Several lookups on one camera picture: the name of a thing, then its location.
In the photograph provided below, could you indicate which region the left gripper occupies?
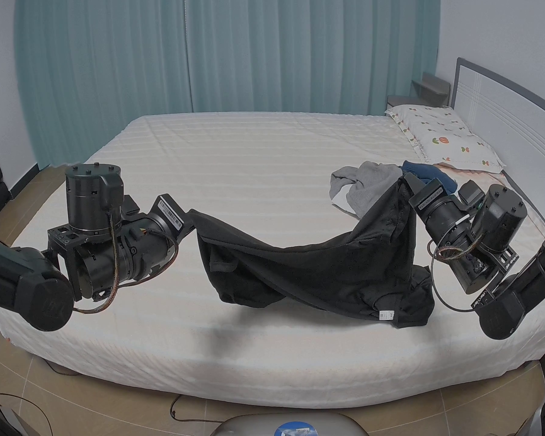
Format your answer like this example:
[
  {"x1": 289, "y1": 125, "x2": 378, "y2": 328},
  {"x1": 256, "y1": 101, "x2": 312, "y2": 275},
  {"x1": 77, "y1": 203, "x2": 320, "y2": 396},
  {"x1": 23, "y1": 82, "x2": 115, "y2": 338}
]
[{"x1": 79, "y1": 193, "x2": 187, "y2": 299}]

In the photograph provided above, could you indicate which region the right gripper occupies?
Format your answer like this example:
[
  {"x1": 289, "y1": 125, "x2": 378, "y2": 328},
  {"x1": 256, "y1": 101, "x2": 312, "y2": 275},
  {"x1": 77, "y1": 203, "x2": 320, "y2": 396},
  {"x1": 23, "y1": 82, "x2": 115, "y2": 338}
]
[{"x1": 406, "y1": 174, "x2": 493, "y2": 295}]

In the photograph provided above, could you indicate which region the black T-shirt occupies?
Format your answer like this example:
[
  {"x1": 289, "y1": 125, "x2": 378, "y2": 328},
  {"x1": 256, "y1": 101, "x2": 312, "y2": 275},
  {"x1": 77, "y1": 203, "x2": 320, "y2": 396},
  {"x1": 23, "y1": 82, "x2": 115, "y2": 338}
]
[{"x1": 188, "y1": 173, "x2": 437, "y2": 330}]

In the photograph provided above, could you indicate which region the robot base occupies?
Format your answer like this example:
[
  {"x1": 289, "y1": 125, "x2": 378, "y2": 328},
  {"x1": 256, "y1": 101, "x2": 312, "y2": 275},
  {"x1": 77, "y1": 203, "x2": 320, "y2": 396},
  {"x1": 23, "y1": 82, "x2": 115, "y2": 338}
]
[{"x1": 209, "y1": 414, "x2": 364, "y2": 436}]

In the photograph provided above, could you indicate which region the pile of clothes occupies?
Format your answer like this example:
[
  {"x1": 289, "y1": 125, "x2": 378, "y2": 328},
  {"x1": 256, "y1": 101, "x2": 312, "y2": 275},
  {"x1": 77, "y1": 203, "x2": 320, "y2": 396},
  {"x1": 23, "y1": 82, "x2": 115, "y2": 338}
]
[{"x1": 329, "y1": 159, "x2": 459, "y2": 219}]

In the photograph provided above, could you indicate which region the bed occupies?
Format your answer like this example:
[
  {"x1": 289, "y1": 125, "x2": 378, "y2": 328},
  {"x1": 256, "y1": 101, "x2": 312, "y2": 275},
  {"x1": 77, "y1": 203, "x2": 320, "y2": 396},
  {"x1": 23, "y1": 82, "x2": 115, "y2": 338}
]
[{"x1": 0, "y1": 57, "x2": 545, "y2": 410}]

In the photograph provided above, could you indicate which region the white printed pillow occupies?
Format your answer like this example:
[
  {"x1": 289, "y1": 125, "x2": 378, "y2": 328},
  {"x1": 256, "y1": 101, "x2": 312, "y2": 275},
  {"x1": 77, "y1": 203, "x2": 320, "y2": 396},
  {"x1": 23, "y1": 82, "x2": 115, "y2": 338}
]
[{"x1": 385, "y1": 104, "x2": 504, "y2": 174}]

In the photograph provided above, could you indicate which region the grey bedside table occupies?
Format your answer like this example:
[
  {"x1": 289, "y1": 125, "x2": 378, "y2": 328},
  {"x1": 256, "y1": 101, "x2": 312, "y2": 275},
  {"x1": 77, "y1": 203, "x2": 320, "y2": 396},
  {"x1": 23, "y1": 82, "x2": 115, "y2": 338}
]
[{"x1": 386, "y1": 72, "x2": 450, "y2": 108}]

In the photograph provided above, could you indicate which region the blue-green curtain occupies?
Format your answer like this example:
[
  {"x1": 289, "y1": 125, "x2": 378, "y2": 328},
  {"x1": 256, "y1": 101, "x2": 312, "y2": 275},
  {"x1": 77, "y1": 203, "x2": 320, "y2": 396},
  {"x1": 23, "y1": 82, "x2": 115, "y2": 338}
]
[{"x1": 14, "y1": 0, "x2": 441, "y2": 169}]

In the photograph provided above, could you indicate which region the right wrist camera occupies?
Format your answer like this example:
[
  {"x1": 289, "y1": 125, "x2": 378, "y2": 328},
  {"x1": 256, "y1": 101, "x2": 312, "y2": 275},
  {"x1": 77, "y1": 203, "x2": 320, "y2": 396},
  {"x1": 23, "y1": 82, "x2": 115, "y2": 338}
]
[{"x1": 456, "y1": 181, "x2": 486, "y2": 210}]

